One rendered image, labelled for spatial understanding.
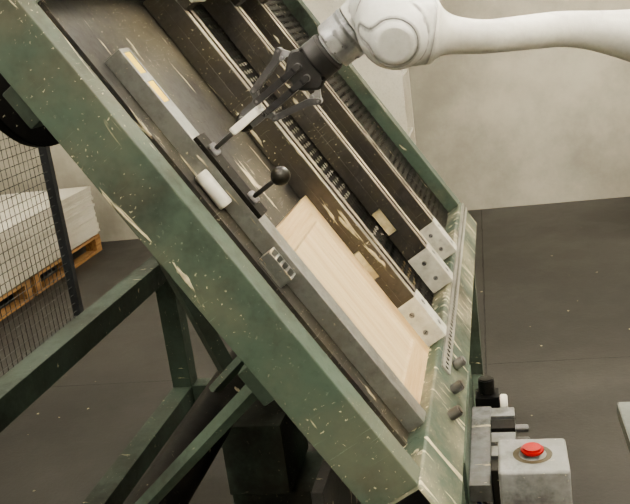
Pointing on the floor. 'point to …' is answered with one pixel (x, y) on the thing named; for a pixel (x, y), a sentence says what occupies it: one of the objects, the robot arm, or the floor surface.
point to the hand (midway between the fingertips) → (246, 119)
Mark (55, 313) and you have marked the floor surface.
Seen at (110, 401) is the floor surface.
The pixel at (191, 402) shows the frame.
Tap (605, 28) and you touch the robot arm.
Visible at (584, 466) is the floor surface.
